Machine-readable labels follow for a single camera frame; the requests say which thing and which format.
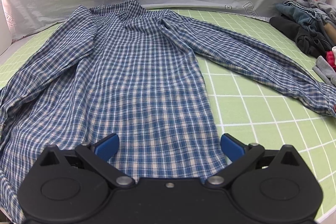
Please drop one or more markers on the blue plaid shirt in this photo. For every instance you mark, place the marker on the blue plaid shirt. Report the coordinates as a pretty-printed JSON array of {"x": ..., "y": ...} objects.
[{"x": 127, "y": 70}]

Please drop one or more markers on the teal blue garment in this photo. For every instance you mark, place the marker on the teal blue garment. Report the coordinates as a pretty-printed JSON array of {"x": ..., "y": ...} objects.
[{"x": 311, "y": 19}]

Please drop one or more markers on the red garment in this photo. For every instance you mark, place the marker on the red garment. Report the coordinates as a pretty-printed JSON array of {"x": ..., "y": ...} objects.
[{"x": 331, "y": 59}]

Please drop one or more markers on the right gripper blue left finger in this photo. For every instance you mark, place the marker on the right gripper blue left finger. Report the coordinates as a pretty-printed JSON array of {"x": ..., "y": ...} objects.
[{"x": 96, "y": 156}]

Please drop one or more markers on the black garment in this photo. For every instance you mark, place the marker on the black garment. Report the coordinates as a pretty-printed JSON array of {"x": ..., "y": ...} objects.
[{"x": 301, "y": 37}]

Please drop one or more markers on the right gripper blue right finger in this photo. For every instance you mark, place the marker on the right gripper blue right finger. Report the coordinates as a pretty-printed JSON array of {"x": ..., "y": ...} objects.
[{"x": 243, "y": 158}]

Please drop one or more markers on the light grey garment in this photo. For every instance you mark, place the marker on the light grey garment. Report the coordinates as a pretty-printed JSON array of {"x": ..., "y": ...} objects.
[{"x": 325, "y": 71}]

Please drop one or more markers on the grey garment on pile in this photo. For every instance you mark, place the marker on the grey garment on pile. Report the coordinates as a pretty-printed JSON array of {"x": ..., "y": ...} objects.
[{"x": 326, "y": 11}]

